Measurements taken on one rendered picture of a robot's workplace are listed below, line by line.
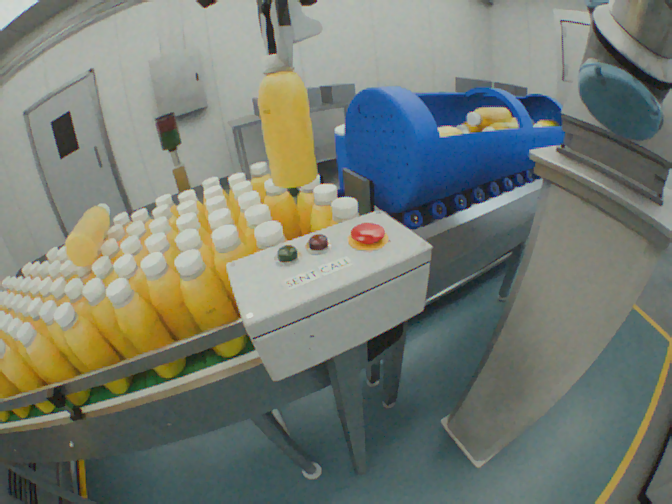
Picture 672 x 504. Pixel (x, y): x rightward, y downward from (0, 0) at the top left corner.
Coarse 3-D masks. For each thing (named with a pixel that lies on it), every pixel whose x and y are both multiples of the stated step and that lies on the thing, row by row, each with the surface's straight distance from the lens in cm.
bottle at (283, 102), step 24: (264, 72) 39; (288, 72) 38; (264, 96) 38; (288, 96) 37; (264, 120) 38; (288, 120) 37; (288, 144) 37; (312, 144) 40; (288, 168) 38; (312, 168) 40
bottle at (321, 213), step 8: (312, 208) 50; (320, 208) 48; (328, 208) 48; (312, 216) 50; (320, 216) 48; (328, 216) 48; (312, 224) 50; (320, 224) 49; (328, 224) 48; (312, 232) 51
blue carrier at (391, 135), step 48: (384, 96) 58; (432, 96) 85; (480, 96) 103; (528, 96) 128; (384, 144) 60; (432, 144) 55; (480, 144) 66; (528, 144) 87; (384, 192) 64; (432, 192) 60
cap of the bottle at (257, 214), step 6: (258, 204) 48; (264, 204) 47; (246, 210) 47; (252, 210) 46; (258, 210) 46; (264, 210) 45; (246, 216) 45; (252, 216) 45; (258, 216) 44; (264, 216) 45; (252, 222) 45; (258, 222) 45
